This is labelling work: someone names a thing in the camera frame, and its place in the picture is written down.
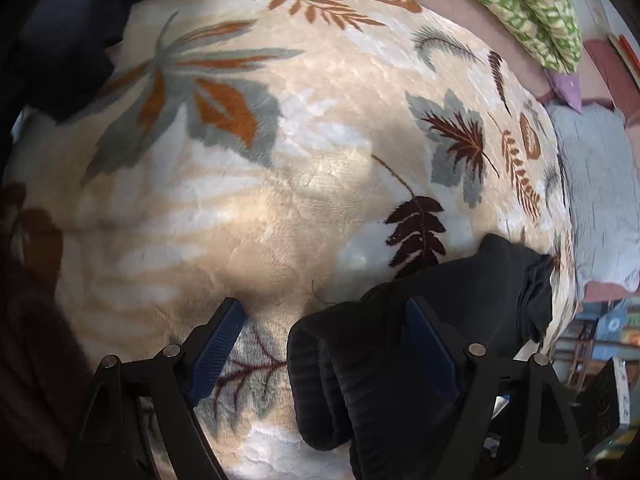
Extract grey-blue quilted pillow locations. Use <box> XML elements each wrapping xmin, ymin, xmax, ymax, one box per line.
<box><xmin>547</xmin><ymin>104</ymin><xmax>640</xmax><ymax>301</ymax></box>

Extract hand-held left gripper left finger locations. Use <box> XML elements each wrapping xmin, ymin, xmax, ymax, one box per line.
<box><xmin>62</xmin><ymin>296</ymin><xmax>247</xmax><ymax>480</ymax></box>

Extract black pants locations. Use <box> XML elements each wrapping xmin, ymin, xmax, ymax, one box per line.
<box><xmin>286</xmin><ymin>232</ymin><xmax>556</xmax><ymax>480</ymax></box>

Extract pink bed sheet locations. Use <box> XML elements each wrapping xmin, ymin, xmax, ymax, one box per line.
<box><xmin>377</xmin><ymin>0</ymin><xmax>552</xmax><ymax>105</ymax></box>

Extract colourful boxes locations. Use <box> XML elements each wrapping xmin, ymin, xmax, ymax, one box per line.
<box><xmin>575</xmin><ymin>300</ymin><xmax>640</xmax><ymax>361</ymax></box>

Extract green patterned pillow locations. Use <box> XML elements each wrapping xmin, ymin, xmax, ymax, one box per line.
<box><xmin>422</xmin><ymin>0</ymin><xmax>583</xmax><ymax>73</ymax></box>

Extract navy blue garment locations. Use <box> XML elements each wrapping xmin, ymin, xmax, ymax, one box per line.
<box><xmin>12</xmin><ymin>0</ymin><xmax>173</xmax><ymax>126</ymax></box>

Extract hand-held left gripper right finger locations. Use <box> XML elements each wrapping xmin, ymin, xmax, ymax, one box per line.
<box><xmin>404</xmin><ymin>296</ymin><xmax>587</xmax><ymax>480</ymax></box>

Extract leaf print blanket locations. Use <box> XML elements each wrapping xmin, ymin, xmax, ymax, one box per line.
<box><xmin>0</xmin><ymin>0</ymin><xmax>581</xmax><ymax>480</ymax></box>

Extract wooden stool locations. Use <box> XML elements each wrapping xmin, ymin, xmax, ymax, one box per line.
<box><xmin>564</xmin><ymin>320</ymin><xmax>601</xmax><ymax>392</ymax></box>

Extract pink padded headboard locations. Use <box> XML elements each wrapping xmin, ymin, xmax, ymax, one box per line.
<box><xmin>582</xmin><ymin>37</ymin><xmax>640</xmax><ymax>128</ymax></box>

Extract purple floral pillow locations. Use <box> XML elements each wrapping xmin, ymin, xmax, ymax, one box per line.
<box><xmin>544</xmin><ymin>67</ymin><xmax>584</xmax><ymax>112</ymax></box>

